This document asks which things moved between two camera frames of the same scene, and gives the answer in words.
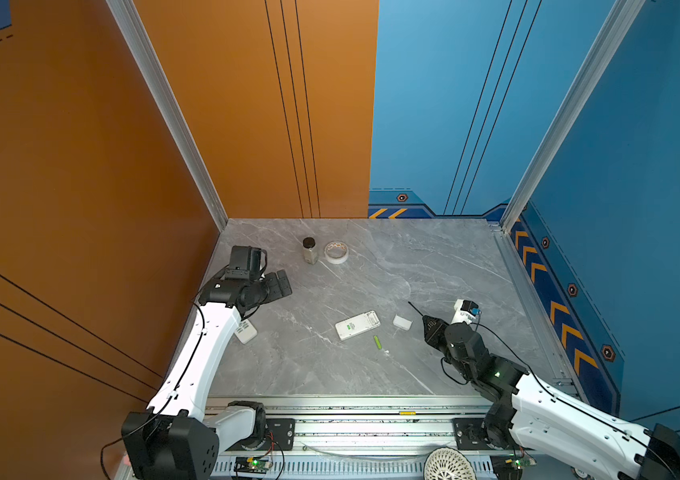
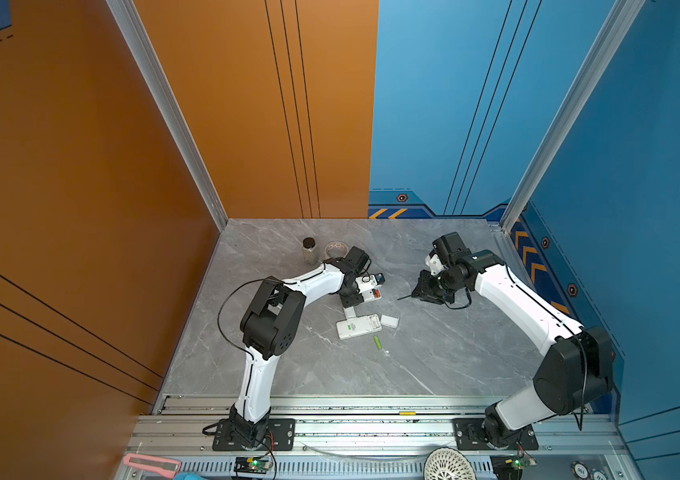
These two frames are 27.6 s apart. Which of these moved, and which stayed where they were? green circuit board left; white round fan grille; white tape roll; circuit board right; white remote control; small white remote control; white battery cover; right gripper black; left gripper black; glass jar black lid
Moved: left gripper black; small white remote control; right gripper black; white battery cover
Stayed: white remote control; white round fan grille; glass jar black lid; circuit board right; green circuit board left; white tape roll
